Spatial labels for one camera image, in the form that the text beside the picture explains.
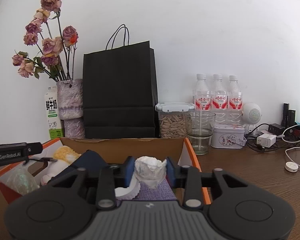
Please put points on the clear glass cup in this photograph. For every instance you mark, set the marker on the clear glass cup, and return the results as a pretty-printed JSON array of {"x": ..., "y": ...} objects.
[{"x": 200, "y": 130}]

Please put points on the white tissue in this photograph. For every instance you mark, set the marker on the white tissue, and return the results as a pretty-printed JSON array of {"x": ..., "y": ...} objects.
[{"x": 150, "y": 171}]

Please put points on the white round speaker toy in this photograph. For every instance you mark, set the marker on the white round speaker toy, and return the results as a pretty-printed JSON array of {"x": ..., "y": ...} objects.
[{"x": 252, "y": 113}]

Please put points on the red printed cardboard box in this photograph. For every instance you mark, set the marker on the red printed cardboard box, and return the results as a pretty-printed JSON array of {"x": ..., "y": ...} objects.
[{"x": 145, "y": 150}]

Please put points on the clear seed storage container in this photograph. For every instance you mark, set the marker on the clear seed storage container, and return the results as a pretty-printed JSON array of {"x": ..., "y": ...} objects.
[{"x": 172, "y": 125}]

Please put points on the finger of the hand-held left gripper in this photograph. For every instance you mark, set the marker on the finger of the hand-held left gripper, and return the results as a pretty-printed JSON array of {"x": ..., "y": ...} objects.
[{"x": 35, "y": 148}]

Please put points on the navy blue pouch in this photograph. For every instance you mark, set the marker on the navy blue pouch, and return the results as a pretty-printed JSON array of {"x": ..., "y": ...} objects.
[{"x": 90, "y": 160}]

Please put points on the purple mottled vase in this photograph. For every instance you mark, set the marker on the purple mottled vase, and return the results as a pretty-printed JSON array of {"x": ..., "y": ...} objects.
[{"x": 70, "y": 100}]

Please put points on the white printed tin box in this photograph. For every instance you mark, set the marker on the white printed tin box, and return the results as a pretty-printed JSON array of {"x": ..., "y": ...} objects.
[{"x": 227, "y": 137}]

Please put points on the black paper bag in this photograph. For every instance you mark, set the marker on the black paper bag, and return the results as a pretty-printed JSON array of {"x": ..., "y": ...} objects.
[{"x": 120, "y": 87}]

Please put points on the dried pink rose bouquet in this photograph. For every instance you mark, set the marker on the dried pink rose bouquet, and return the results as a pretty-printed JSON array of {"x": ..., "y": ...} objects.
[{"x": 50, "y": 47}]

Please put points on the white and green milk carton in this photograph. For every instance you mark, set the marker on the white and green milk carton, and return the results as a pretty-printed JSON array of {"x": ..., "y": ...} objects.
[{"x": 52, "y": 112}]

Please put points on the white and yellow plush toy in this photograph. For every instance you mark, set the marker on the white and yellow plush toy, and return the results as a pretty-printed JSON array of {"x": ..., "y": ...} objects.
[{"x": 62, "y": 155}]

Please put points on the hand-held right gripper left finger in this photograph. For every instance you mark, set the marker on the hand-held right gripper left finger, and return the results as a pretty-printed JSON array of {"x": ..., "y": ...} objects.
[{"x": 130, "y": 172}]

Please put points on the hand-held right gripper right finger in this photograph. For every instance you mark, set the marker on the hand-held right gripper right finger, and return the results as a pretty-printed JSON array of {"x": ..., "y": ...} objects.
[{"x": 171, "y": 172}]

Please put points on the black power adapter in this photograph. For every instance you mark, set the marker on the black power adapter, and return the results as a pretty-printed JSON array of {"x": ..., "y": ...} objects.
[{"x": 276, "y": 129}]

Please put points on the iridescent plastic bag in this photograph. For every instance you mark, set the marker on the iridescent plastic bag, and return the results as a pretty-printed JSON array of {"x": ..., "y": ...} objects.
[{"x": 22, "y": 182}]

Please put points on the black upright device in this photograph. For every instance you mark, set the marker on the black upright device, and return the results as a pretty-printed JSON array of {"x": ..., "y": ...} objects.
[{"x": 289, "y": 115}]

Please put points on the white paper cupcake liner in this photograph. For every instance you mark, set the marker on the white paper cupcake liner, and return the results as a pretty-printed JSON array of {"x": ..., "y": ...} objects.
[{"x": 123, "y": 193}]

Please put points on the white round puck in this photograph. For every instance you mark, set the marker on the white round puck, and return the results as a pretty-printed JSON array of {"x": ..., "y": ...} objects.
[{"x": 291, "y": 167}]

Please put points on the purple fabric sachet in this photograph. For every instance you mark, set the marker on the purple fabric sachet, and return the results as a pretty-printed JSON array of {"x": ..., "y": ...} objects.
[{"x": 157, "y": 194}]

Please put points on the white charger plug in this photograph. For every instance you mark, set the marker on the white charger plug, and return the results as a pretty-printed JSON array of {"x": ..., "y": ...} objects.
[{"x": 266, "y": 140}]

